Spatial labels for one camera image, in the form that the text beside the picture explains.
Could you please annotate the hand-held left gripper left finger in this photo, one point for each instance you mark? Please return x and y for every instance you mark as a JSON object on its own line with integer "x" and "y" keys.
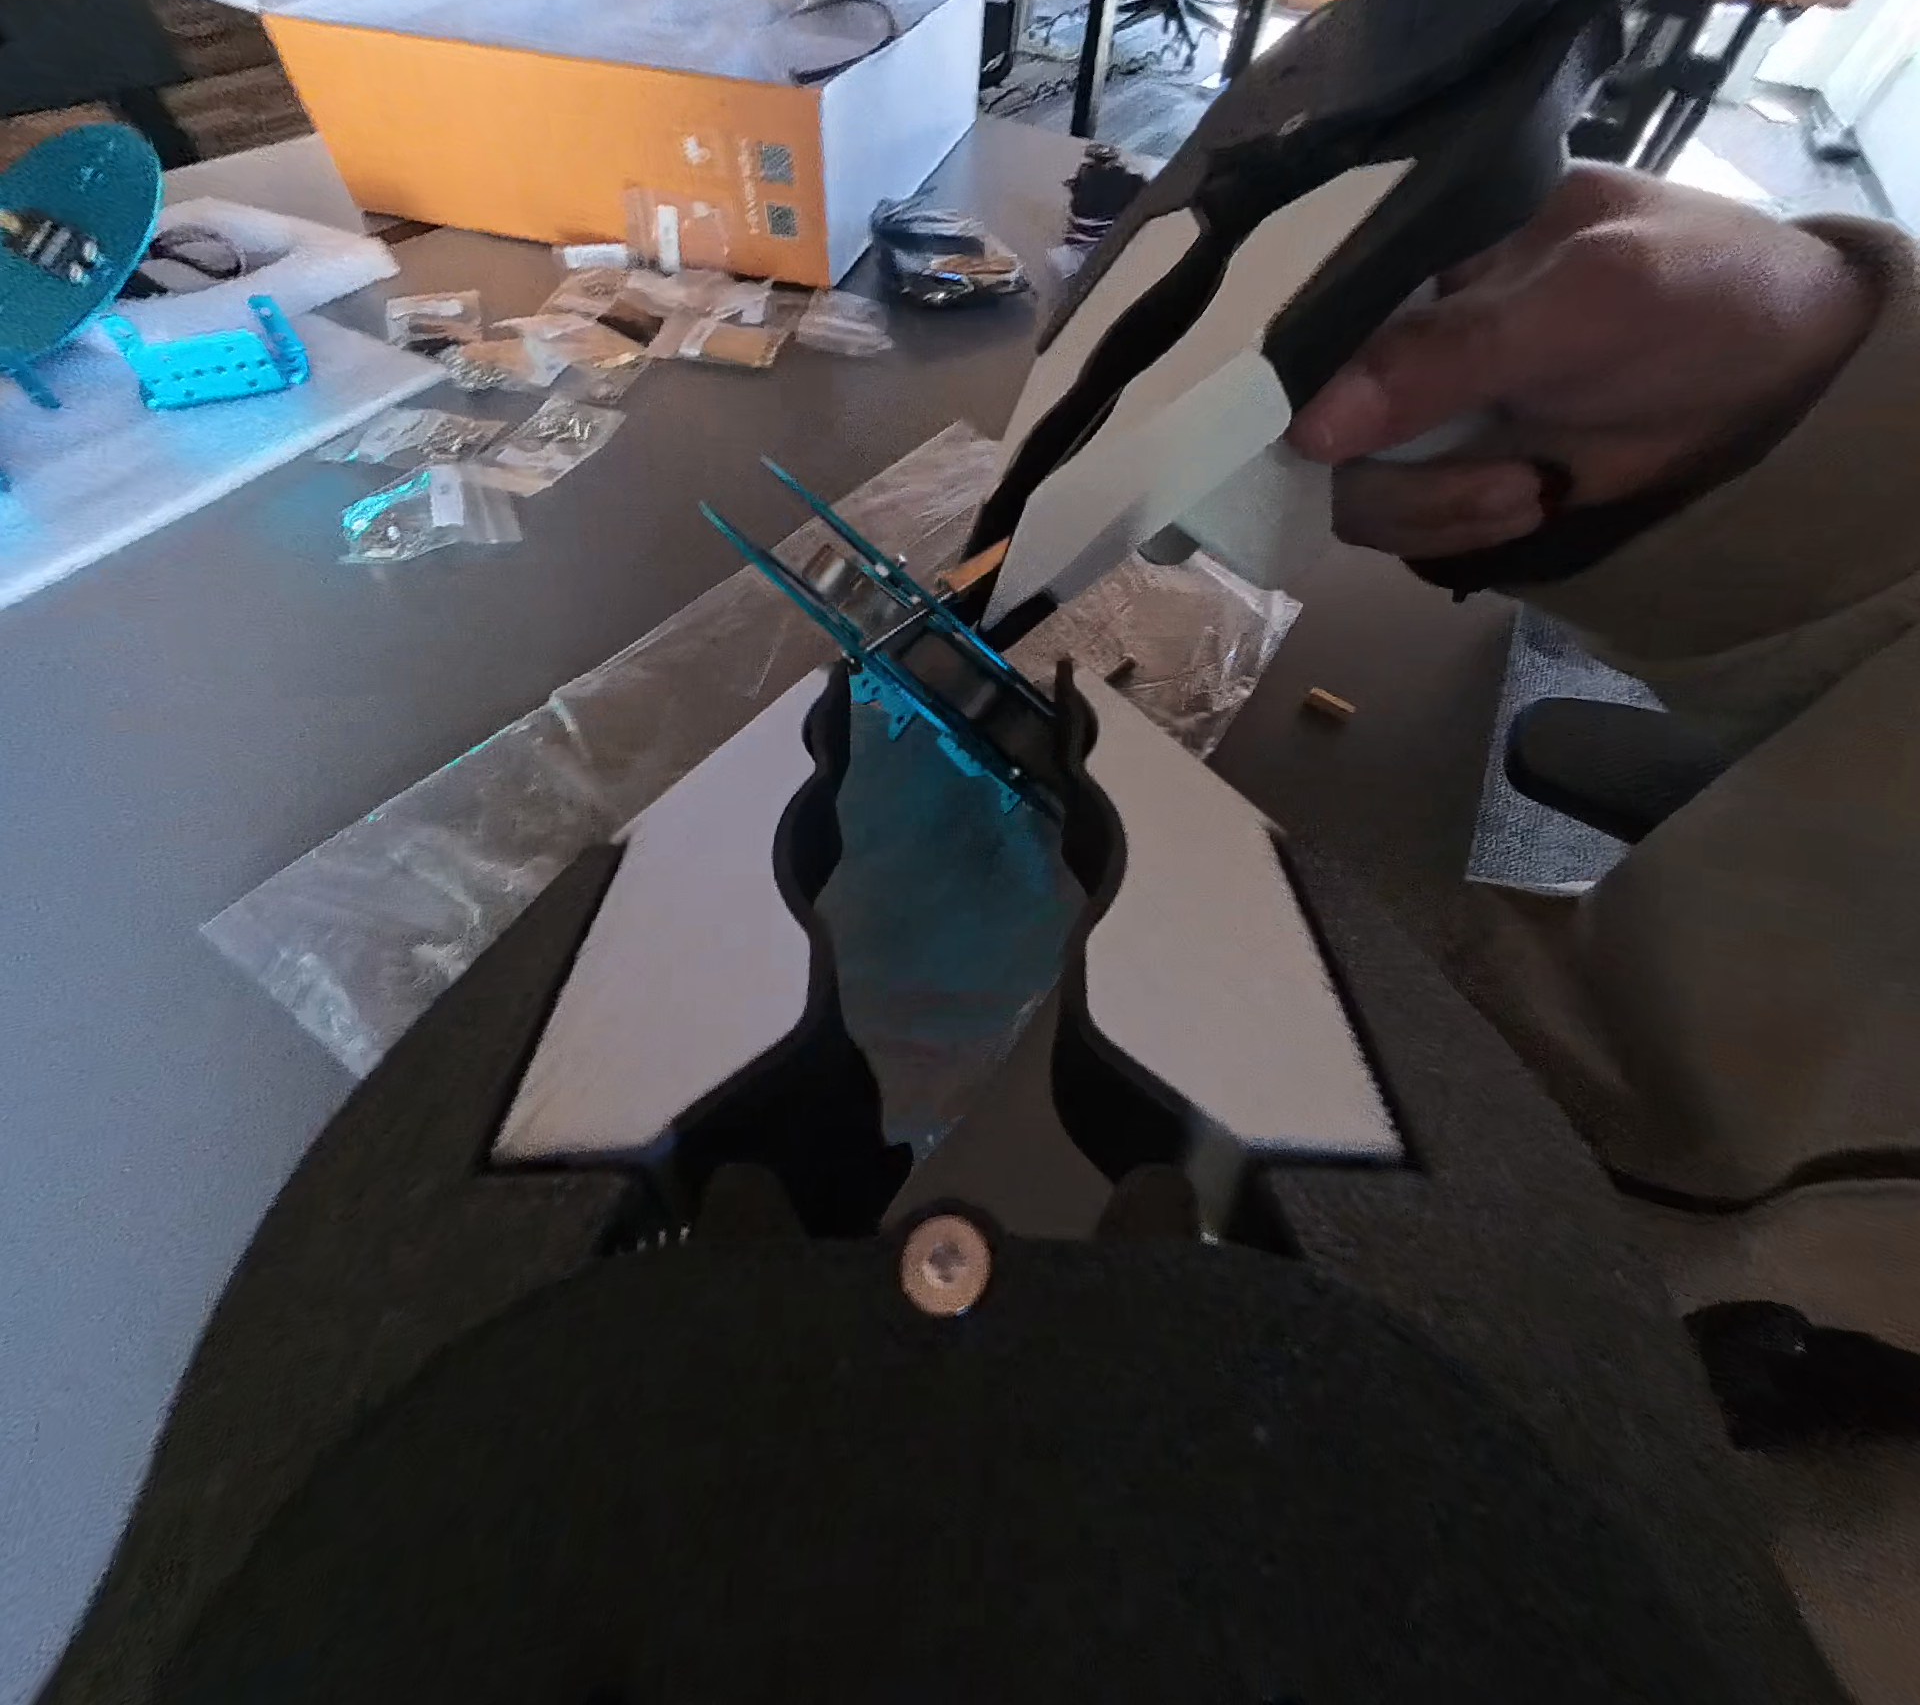
{"x": 659, "y": 984}

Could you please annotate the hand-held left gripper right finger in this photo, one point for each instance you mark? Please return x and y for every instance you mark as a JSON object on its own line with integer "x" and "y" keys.
{"x": 1247, "y": 984}

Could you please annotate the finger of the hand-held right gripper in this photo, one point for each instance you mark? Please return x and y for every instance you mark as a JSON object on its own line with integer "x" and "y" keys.
{"x": 1199, "y": 384}
{"x": 1110, "y": 294}

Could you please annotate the blue metal turntable assembly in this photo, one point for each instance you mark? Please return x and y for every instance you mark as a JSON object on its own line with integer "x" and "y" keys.
{"x": 932, "y": 687}

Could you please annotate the person's right hand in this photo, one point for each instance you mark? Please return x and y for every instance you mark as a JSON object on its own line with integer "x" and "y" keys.
{"x": 1619, "y": 354}

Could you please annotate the dark shiny component bag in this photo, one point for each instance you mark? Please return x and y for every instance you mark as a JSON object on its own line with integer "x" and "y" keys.
{"x": 953, "y": 258}

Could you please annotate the large clear plastic bag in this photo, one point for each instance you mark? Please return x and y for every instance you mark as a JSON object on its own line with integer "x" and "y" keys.
{"x": 451, "y": 835}

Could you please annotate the pile of small hardware bags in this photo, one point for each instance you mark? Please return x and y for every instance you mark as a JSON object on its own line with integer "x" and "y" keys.
{"x": 601, "y": 354}

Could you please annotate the person's beige jacket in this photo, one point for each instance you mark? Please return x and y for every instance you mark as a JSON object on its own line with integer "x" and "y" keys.
{"x": 1771, "y": 984}

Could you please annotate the orange and white cardboard box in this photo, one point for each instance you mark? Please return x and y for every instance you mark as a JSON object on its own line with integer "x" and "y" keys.
{"x": 525, "y": 131}

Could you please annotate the white foam sheet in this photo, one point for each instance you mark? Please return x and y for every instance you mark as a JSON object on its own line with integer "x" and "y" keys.
{"x": 227, "y": 492}

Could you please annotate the white foam block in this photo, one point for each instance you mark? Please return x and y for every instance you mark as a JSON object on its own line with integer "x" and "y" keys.
{"x": 318, "y": 251}

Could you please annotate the teal round plate with servo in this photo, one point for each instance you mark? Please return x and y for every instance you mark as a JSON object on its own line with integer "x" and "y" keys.
{"x": 76, "y": 220}

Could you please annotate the blue perforated metal bracket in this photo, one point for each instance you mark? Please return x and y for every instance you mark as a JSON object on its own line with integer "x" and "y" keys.
{"x": 211, "y": 362}

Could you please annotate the teal folded metal bracket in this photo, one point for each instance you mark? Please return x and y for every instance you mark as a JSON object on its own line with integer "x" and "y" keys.
{"x": 31, "y": 384}

